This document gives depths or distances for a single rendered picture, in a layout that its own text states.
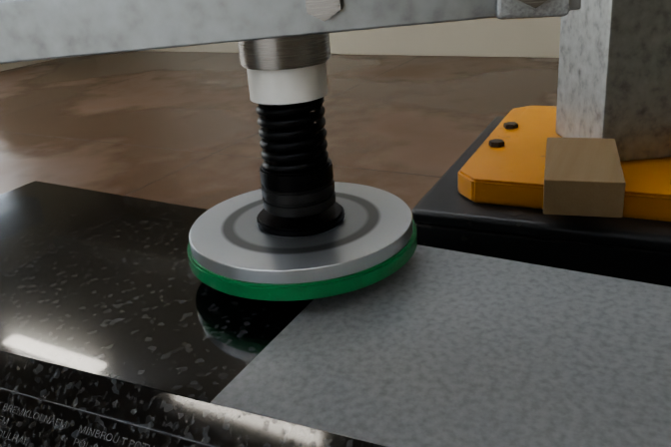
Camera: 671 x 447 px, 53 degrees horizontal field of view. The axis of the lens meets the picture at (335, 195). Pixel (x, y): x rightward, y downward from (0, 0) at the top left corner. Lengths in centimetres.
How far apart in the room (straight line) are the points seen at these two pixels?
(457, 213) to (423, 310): 49
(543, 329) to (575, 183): 40
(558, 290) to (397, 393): 20
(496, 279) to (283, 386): 23
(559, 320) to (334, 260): 19
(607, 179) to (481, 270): 35
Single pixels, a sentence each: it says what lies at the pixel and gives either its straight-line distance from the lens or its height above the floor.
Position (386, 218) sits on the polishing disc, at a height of 90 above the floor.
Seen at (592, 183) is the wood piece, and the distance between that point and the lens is 94.
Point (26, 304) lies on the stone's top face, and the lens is 70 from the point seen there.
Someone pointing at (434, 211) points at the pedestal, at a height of 74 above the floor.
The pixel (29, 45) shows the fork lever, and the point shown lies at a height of 108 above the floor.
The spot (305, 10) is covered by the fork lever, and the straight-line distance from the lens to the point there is 54.
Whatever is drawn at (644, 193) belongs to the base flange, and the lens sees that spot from 105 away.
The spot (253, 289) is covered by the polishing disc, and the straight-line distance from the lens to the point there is 57.
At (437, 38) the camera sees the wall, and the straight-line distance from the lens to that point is 681.
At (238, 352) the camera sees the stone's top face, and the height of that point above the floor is 85.
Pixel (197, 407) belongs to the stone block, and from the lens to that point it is 51.
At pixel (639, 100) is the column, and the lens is 116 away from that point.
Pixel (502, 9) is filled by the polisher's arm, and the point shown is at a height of 109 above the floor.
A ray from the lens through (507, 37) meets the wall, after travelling 660.
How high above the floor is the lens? 115
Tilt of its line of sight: 21 degrees down
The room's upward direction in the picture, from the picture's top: 4 degrees counter-clockwise
